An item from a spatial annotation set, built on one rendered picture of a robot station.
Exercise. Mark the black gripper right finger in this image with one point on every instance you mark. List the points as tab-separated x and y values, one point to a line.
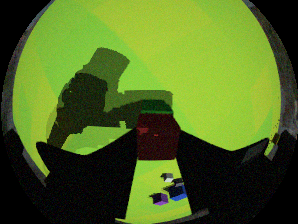
207	170

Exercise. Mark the blue block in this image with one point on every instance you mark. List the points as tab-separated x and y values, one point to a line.
177	192

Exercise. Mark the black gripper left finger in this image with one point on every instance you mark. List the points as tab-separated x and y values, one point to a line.
108	171

